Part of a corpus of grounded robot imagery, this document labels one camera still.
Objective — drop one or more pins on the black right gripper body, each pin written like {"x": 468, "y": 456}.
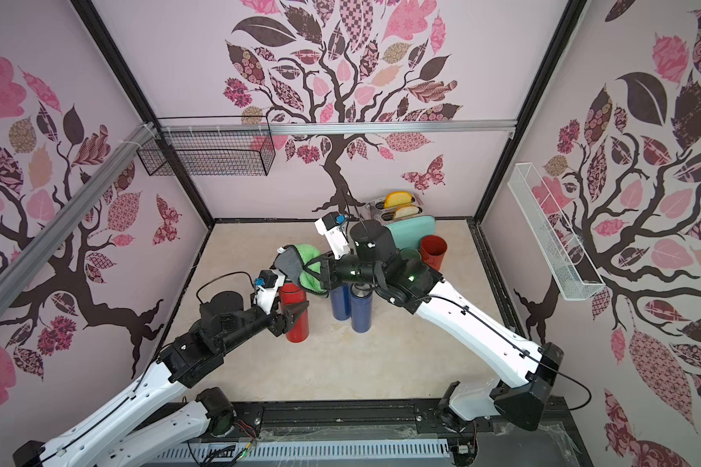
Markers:
{"x": 326, "y": 274}

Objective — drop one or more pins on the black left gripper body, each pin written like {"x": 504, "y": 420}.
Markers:
{"x": 277, "y": 323}

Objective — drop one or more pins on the red thermos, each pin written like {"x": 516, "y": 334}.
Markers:
{"x": 293, "y": 302}

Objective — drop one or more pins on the green and grey cloth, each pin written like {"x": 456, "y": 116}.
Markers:
{"x": 301, "y": 264}

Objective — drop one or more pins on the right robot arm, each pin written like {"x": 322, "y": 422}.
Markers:
{"x": 366, "y": 254}

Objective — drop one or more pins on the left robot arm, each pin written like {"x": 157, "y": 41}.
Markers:
{"x": 118, "y": 434}

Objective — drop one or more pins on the dark blue thermos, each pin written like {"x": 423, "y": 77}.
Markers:
{"x": 361, "y": 307}

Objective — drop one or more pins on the green cup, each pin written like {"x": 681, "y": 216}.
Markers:
{"x": 410, "y": 254}

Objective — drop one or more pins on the mint green toaster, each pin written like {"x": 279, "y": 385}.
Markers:
{"x": 407, "y": 232}

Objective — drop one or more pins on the pale bread slice front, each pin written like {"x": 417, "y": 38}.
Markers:
{"x": 406, "y": 211}

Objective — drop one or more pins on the yellow bread slice back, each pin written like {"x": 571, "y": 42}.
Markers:
{"x": 398, "y": 199}

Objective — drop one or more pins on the red cup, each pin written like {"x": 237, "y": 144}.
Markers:
{"x": 433, "y": 250}

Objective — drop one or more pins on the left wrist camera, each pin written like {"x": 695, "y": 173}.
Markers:
{"x": 266, "y": 288}

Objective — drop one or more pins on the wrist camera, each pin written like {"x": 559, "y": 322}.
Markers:
{"x": 332, "y": 227}
{"x": 266, "y": 288}

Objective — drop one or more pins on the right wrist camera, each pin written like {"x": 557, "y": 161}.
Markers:
{"x": 332, "y": 227}

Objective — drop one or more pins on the black wire basket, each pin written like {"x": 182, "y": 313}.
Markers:
{"x": 245, "y": 147}

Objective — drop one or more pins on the white slotted cable duct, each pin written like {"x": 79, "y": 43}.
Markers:
{"x": 302, "y": 452}

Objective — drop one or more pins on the aluminium rail back wall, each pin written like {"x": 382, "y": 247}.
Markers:
{"x": 349, "y": 128}

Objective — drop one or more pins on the aluminium rail wall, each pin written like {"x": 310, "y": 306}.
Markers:
{"x": 349, "y": 128}
{"x": 43, "y": 247}

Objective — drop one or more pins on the white wire basket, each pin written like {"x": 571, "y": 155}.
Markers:
{"x": 542, "y": 201}

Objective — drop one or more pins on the aluminium rail left wall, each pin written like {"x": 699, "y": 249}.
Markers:
{"x": 43, "y": 247}

